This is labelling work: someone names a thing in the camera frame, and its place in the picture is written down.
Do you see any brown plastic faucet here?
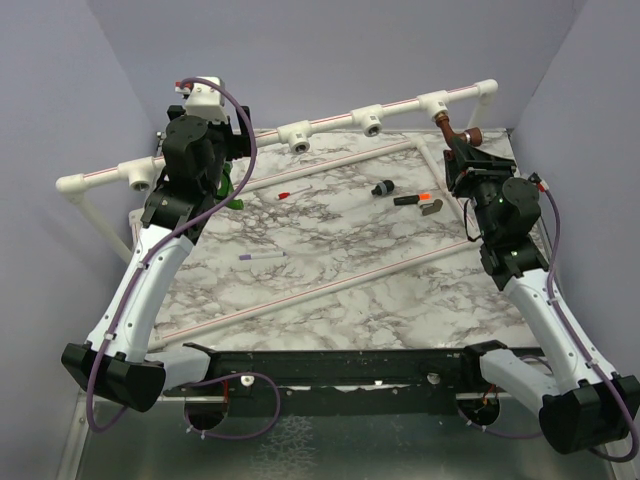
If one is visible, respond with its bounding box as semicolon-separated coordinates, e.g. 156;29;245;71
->
433;111;483;150

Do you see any white PVC pipe frame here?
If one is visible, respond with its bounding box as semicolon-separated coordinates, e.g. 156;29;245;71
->
54;78;500;349

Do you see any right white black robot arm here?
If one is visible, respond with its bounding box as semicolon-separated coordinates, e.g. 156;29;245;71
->
444;137;639;463

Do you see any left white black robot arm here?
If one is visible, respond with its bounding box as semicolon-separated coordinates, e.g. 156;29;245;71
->
61;106;256;412

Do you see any green plastic faucet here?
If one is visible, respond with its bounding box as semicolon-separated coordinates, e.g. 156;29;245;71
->
215;162;244;211

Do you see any red capped white marker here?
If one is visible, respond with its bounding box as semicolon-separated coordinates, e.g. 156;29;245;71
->
277;185;312;201

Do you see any black orange tool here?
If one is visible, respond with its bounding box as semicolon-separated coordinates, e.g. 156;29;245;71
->
393;193;432;206

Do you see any small black round fitting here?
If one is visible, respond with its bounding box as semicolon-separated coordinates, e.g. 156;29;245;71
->
371;180;395;196

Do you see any purple capped white marker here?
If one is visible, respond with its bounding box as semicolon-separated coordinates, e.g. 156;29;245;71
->
238;251;287;261

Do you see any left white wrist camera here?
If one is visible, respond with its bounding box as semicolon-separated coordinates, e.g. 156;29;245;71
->
175;81;229;125

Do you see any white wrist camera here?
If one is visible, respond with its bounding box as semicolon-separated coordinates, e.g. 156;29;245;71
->
528;172;548;193
175;81;229;125

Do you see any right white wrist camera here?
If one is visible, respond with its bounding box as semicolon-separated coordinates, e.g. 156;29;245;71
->
528;172;548;193

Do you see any grey metal bracket piece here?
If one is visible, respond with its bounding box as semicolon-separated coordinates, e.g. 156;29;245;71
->
419;199;443;216

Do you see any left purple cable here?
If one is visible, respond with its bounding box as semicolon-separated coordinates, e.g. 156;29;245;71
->
85;77;259;434

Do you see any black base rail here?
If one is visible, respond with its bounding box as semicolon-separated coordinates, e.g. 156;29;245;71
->
166;348;507;425

